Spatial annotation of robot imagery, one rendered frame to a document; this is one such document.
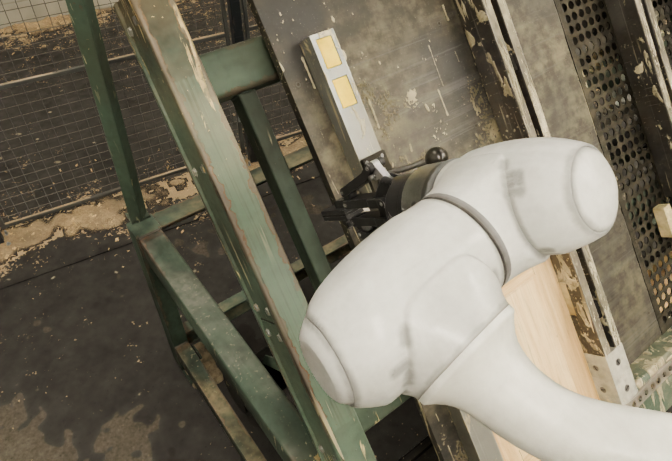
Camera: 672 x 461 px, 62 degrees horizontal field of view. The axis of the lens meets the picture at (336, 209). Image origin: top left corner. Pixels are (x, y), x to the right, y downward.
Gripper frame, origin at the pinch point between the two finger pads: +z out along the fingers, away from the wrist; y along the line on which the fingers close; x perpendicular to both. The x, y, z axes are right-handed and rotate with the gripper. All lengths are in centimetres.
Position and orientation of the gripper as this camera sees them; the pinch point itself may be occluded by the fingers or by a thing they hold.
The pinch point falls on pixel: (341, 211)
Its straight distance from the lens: 79.8
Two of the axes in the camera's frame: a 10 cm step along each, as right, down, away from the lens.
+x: 7.9, -4.1, 4.5
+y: 3.8, 9.1, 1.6
